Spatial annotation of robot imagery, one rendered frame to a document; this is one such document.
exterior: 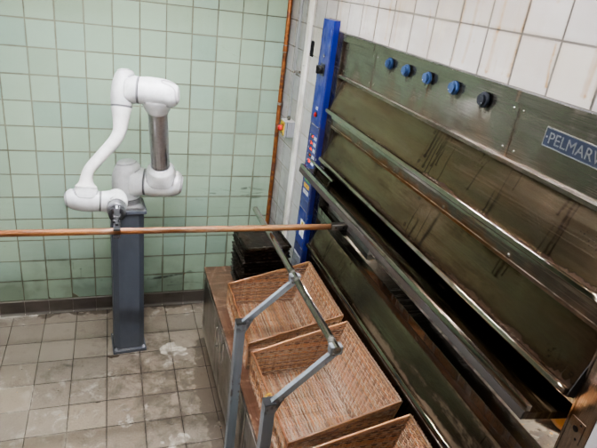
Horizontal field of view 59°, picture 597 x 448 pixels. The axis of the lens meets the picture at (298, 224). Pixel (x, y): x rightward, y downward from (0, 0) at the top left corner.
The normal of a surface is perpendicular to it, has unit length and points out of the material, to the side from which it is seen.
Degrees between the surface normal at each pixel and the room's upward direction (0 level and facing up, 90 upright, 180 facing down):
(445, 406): 70
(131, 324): 90
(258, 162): 90
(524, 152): 88
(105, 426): 0
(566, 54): 90
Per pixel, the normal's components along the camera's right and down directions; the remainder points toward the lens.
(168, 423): 0.12, -0.90
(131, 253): 0.37, 0.43
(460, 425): -0.84, -0.29
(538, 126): -0.95, 0.03
